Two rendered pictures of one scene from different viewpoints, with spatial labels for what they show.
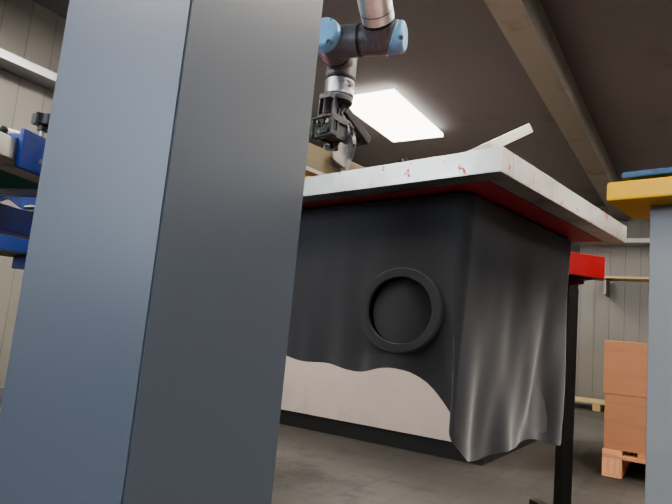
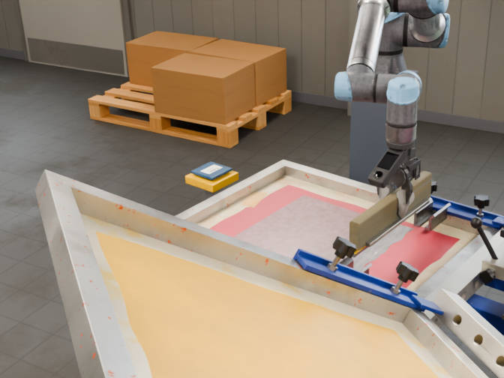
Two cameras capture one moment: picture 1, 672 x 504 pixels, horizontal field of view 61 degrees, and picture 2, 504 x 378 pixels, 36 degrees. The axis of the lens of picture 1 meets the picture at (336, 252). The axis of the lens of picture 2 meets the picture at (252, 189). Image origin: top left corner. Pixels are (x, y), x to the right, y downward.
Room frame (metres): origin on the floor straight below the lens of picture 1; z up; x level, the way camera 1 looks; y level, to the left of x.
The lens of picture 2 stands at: (3.17, -0.41, 2.03)
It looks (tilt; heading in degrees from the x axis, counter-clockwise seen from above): 26 degrees down; 178
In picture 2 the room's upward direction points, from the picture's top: 2 degrees counter-clockwise
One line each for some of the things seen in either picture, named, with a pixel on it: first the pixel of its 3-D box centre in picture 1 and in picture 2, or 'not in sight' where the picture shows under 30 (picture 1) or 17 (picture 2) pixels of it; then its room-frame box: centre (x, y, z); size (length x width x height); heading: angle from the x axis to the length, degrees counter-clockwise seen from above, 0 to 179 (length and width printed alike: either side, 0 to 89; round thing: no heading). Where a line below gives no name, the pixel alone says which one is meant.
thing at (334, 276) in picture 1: (356, 300); not in sight; (1.09, -0.05, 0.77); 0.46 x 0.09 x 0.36; 47
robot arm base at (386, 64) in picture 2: not in sight; (385, 61); (0.56, 0.16, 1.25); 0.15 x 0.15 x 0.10
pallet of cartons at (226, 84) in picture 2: not in sight; (189, 83); (-2.45, -0.67, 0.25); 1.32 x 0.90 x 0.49; 57
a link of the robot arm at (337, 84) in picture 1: (340, 90); (400, 131); (1.38, 0.03, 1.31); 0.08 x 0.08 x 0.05
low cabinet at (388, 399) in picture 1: (392, 367); not in sight; (4.98, -0.57, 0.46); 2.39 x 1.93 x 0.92; 57
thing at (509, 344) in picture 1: (516, 334); not in sight; (1.06, -0.34, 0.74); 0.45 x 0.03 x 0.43; 137
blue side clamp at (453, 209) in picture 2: not in sight; (453, 216); (1.22, 0.23, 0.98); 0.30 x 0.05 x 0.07; 47
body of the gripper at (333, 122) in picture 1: (334, 120); (400, 160); (1.38, 0.03, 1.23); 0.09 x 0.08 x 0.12; 137
